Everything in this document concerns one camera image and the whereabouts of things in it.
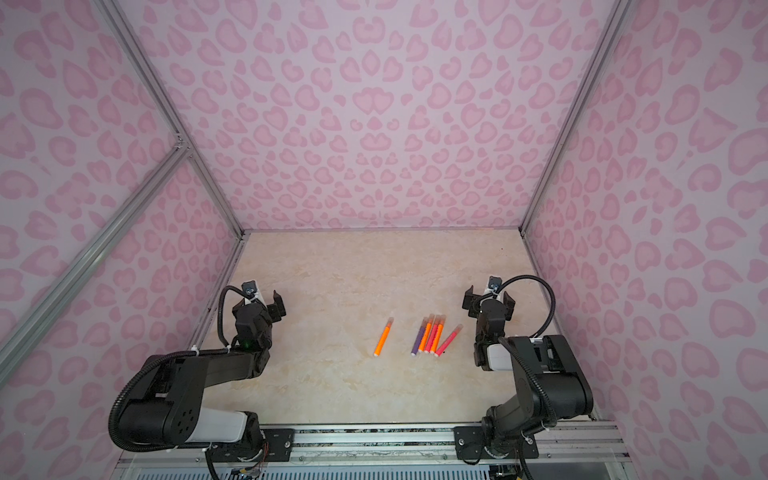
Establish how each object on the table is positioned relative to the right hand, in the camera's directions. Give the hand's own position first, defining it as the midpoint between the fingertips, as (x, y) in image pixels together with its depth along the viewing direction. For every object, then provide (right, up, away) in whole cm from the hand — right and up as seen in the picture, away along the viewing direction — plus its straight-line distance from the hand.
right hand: (490, 287), depth 91 cm
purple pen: (-22, -15, +1) cm, 27 cm away
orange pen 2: (-20, -15, 0) cm, 25 cm away
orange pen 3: (-15, -15, +1) cm, 21 cm away
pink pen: (-18, -15, +1) cm, 23 cm away
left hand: (-69, -1, -1) cm, 69 cm away
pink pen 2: (-13, -16, -1) cm, 21 cm away
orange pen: (-33, -15, +1) cm, 36 cm away
